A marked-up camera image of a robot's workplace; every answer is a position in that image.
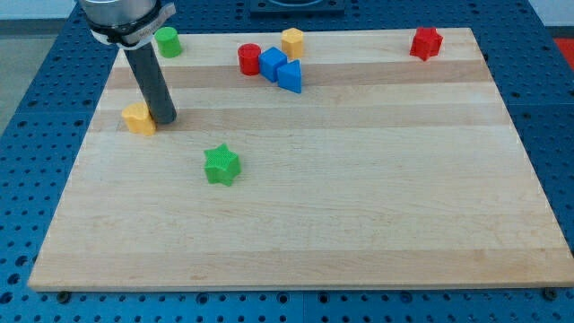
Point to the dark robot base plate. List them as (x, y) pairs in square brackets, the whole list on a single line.
[(272, 7)]

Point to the wooden board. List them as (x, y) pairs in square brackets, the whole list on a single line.
[(385, 172)]

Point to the red cylinder block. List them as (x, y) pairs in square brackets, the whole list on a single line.
[(248, 55)]

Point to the blue triangle block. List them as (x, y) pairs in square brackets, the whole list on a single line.
[(289, 76)]

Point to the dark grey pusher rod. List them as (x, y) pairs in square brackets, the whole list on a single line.
[(147, 72)]

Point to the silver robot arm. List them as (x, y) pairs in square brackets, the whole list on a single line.
[(128, 24)]

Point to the yellow heart block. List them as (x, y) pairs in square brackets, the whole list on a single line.
[(138, 119)]

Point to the green star block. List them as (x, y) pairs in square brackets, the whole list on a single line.
[(221, 166)]

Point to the yellow hexagon block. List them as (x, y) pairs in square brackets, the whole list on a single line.
[(293, 43)]

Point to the blue cube block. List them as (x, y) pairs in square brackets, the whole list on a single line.
[(269, 61)]

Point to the red star block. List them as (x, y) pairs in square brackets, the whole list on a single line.
[(426, 43)]

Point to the green cylinder block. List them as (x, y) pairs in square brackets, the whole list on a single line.
[(168, 42)]

